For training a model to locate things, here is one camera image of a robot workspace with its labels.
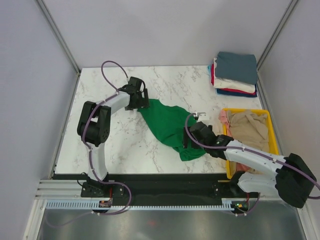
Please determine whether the green t shirt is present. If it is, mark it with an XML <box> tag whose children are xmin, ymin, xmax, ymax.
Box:
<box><xmin>137</xmin><ymin>99</ymin><xmax>206</xmax><ymax>162</ymax></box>

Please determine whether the pink t shirt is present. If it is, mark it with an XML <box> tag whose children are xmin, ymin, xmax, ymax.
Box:
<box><xmin>218</xmin><ymin>110</ymin><xmax>252</xmax><ymax>176</ymax></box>

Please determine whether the beige t shirt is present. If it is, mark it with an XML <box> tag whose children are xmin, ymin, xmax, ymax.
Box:
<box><xmin>226</xmin><ymin>111</ymin><xmax>271</xmax><ymax>173</ymax></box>

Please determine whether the yellow plastic bin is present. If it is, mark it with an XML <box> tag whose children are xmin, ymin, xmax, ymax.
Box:
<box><xmin>221</xmin><ymin>107</ymin><xmax>280</xmax><ymax>180</ymax></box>

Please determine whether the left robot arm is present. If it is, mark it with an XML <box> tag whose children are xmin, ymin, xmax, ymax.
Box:
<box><xmin>77</xmin><ymin>77</ymin><xmax>150</xmax><ymax>197</ymax></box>

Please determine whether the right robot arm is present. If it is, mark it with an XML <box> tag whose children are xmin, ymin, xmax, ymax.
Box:
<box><xmin>184</xmin><ymin>121</ymin><xmax>320</xmax><ymax>208</ymax></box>

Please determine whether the folded navy t shirt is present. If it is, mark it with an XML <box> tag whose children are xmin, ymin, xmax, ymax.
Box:
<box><xmin>216</xmin><ymin>85</ymin><xmax>257</xmax><ymax>98</ymax></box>

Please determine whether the folded cream t shirt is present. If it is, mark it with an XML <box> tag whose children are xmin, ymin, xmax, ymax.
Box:
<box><xmin>213</xmin><ymin>57</ymin><xmax>256</xmax><ymax>94</ymax></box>

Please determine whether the folded red t shirt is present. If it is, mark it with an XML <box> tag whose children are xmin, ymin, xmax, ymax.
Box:
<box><xmin>210</xmin><ymin>63</ymin><xmax>258</xmax><ymax>96</ymax></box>

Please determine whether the folded light blue t shirt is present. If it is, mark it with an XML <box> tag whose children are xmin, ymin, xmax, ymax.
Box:
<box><xmin>207</xmin><ymin>65</ymin><xmax>212</xmax><ymax>76</ymax></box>

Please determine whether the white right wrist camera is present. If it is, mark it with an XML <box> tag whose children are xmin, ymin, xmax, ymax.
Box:
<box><xmin>194</xmin><ymin>112</ymin><xmax>210</xmax><ymax>122</ymax></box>

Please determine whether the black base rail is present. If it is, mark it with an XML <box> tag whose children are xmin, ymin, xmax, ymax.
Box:
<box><xmin>53</xmin><ymin>173</ymin><xmax>258</xmax><ymax>206</ymax></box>

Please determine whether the white slotted cable duct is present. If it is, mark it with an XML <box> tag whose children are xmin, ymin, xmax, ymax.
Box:
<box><xmin>45</xmin><ymin>199</ymin><xmax>248</xmax><ymax>211</ymax></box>

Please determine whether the aluminium extrusion rail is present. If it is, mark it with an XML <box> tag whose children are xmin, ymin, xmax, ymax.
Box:
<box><xmin>34</xmin><ymin>178</ymin><xmax>85</xmax><ymax>201</ymax></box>

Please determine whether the left aluminium frame post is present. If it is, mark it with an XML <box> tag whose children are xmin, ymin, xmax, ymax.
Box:
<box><xmin>34</xmin><ymin>0</ymin><xmax>81</xmax><ymax>76</ymax></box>

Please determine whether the aluminium frame post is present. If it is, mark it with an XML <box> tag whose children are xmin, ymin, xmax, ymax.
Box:
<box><xmin>257</xmin><ymin>0</ymin><xmax>300</xmax><ymax>71</ymax></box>
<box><xmin>34</xmin><ymin>0</ymin><xmax>81</xmax><ymax>76</ymax></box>

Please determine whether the right aluminium frame post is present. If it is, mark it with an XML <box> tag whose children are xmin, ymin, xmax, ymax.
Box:
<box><xmin>257</xmin><ymin>0</ymin><xmax>300</xmax><ymax>71</ymax></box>

